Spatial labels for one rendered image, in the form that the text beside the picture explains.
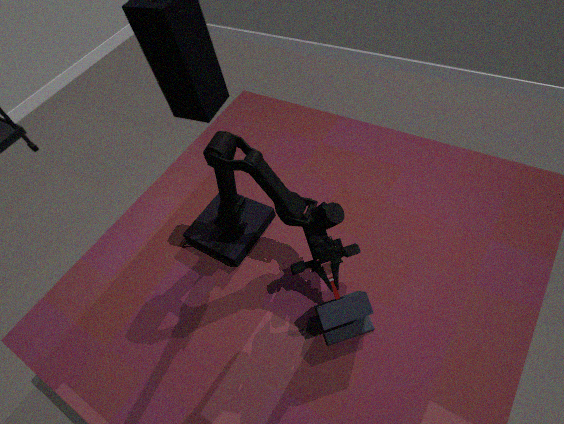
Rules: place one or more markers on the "red peg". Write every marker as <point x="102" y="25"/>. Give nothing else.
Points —
<point x="335" y="291"/>

